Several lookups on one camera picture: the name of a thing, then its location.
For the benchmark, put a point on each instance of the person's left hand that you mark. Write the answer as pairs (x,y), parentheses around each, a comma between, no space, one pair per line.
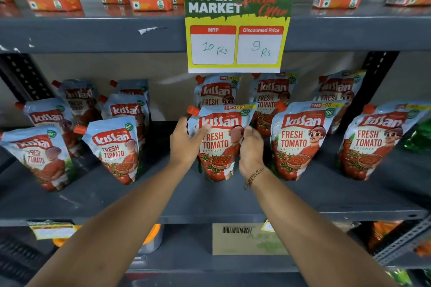
(183,149)

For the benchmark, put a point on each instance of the person's right hand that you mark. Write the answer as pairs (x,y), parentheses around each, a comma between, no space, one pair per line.
(252,157)

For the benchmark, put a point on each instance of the person's right thumb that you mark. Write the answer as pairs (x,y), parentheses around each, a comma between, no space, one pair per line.
(243,138)

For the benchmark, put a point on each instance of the person's left thumb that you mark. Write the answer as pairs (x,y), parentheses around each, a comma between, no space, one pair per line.
(201,135)

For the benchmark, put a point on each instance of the blue tomato ketchup pouch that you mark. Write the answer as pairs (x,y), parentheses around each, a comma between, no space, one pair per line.
(219,144)

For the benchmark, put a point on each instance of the person's right forearm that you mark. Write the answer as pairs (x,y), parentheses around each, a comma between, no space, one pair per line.
(303,233)

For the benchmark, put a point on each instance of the person's left forearm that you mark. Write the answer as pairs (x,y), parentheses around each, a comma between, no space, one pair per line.
(114,229)

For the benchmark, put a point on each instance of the rows of blue ketchup pouches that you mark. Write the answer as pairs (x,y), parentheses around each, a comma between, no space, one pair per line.
(298,142)

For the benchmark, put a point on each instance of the grey metal shelf rack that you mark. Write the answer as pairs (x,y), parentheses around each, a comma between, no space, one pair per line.
(202,196)

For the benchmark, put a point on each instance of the small yellow tag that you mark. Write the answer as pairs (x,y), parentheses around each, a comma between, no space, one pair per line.
(267,227)

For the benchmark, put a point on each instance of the brown cardboard box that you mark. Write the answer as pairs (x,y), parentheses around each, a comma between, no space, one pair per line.
(242,241)

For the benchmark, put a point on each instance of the green and yellow price sign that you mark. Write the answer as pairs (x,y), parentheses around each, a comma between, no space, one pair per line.
(235,11)

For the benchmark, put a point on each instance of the orange snack packets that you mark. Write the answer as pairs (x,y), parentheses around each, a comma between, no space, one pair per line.
(384,233)

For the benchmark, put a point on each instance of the green shiny packet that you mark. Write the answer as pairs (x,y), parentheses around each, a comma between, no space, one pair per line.
(419,137)
(400,278)

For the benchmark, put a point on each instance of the yellow shelf label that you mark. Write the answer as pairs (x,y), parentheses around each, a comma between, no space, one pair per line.
(50,230)

